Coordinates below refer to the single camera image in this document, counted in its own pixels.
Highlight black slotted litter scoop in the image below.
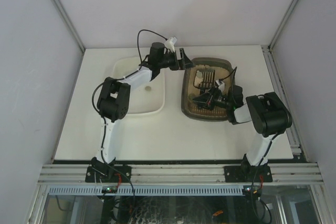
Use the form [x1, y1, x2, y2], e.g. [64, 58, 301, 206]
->
[193, 69, 215, 91]

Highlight dark translucent litter box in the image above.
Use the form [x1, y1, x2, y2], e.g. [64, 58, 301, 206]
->
[180, 56, 236, 122]

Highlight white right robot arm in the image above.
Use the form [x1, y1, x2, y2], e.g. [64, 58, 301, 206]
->
[192, 85, 292, 183]

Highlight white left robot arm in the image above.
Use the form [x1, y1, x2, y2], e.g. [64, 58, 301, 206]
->
[91, 41, 194, 180]

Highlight beige pellet litter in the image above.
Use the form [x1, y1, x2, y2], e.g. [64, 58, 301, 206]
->
[183, 62, 233, 116]

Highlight green clump top left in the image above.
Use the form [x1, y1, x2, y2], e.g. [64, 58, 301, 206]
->
[195, 71, 203, 81]

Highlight white plastic bin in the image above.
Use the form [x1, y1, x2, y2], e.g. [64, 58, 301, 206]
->
[112, 57, 165, 115]

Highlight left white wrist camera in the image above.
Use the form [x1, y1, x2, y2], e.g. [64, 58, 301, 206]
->
[164, 37, 177, 52]

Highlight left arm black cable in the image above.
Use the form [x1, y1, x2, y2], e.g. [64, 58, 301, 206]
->
[91, 29, 169, 156]

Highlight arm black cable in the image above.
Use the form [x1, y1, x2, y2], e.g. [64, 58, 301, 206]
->
[91, 29, 169, 156]
[219, 67, 279, 180]

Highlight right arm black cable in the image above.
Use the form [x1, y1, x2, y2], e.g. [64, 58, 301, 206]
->
[219, 67, 279, 180]

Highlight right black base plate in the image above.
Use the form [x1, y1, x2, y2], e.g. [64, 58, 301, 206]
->
[224, 165, 273, 183]

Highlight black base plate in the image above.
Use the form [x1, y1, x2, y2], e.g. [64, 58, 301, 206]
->
[224, 165, 273, 183]
[85, 165, 132, 183]

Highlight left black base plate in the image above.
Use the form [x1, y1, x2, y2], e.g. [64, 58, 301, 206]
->
[85, 165, 132, 183]

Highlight aluminium mounting rail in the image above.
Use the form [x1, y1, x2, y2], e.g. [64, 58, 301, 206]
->
[38, 163, 323, 185]

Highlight grey slotted cable duct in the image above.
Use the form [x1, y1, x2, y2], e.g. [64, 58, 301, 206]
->
[48, 185, 244, 196]

